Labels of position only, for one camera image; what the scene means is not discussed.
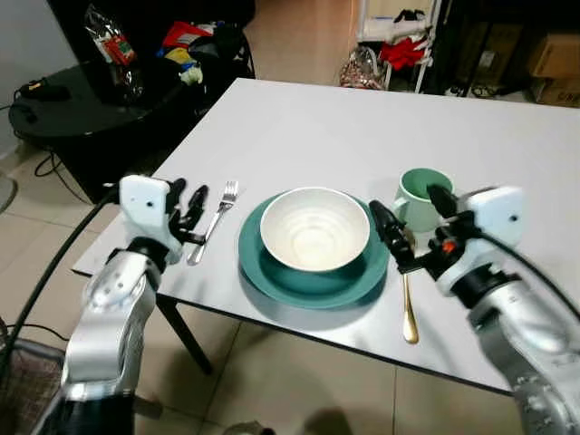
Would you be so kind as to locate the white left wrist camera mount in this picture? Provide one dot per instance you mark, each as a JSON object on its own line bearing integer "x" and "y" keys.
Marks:
{"x": 145, "y": 204}

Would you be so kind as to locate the teal ceramic plate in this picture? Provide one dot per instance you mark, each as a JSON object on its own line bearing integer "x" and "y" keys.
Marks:
{"x": 299, "y": 288}

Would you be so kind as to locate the white shelf rack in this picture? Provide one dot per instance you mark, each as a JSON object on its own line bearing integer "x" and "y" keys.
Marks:
{"x": 399, "y": 27}

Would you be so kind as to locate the yellow and blue item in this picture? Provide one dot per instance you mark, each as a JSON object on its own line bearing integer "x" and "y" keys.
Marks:
{"x": 186, "y": 65}

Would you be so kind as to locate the black round side table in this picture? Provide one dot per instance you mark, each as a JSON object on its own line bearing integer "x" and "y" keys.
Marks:
{"x": 91, "y": 127}

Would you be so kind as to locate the clear plastic snack bag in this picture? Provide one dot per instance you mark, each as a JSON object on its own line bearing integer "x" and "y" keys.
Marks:
{"x": 113, "y": 45}

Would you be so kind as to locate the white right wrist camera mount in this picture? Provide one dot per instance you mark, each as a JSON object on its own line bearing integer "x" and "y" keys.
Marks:
{"x": 494, "y": 231}

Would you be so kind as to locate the silver metal fork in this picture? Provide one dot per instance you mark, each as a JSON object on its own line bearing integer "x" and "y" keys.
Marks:
{"x": 217, "y": 217}

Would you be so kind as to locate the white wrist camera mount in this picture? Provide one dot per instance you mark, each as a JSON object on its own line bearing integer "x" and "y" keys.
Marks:
{"x": 145, "y": 204}
{"x": 494, "y": 231}

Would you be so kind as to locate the mesh basket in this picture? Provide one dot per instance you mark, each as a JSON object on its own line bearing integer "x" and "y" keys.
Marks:
{"x": 27, "y": 390}

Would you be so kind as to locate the white rectangular table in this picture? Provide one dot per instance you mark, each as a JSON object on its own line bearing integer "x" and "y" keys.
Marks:
{"x": 362, "y": 136}

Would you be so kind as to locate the green ceramic mug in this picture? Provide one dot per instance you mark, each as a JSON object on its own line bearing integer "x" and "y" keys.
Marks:
{"x": 412, "y": 210}

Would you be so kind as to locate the printed brown cardboard box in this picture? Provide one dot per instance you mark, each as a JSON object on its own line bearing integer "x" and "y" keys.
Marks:
{"x": 557, "y": 92}

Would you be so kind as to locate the gold metal spoon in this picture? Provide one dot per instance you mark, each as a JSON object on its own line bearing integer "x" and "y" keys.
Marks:
{"x": 410, "y": 308}

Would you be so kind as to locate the crinkled plastic bag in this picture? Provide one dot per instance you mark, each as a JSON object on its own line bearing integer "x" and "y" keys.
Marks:
{"x": 362, "y": 68}

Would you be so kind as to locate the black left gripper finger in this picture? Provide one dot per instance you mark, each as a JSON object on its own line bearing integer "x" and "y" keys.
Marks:
{"x": 178, "y": 194}
{"x": 198, "y": 204}

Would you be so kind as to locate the red cloth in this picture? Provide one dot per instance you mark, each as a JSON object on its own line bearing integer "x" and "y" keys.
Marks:
{"x": 403, "y": 53}

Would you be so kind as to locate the white ceramic bowl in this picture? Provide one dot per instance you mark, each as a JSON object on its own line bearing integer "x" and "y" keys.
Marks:
{"x": 313, "y": 227}

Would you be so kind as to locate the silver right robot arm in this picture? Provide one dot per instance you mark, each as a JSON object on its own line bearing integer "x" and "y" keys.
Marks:
{"x": 530, "y": 353}

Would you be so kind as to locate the red packet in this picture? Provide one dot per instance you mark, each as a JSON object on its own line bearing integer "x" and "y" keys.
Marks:
{"x": 186, "y": 34}

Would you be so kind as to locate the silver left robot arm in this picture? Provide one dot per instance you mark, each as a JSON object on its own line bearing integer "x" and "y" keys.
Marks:
{"x": 109, "y": 317}

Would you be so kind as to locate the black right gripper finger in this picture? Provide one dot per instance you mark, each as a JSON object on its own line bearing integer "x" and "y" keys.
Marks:
{"x": 442, "y": 203}
{"x": 390, "y": 231}

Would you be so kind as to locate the black bag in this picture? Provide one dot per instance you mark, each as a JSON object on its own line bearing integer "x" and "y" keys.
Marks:
{"x": 225, "y": 50}

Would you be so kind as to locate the small black device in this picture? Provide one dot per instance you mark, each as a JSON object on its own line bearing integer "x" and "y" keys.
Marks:
{"x": 45, "y": 91}

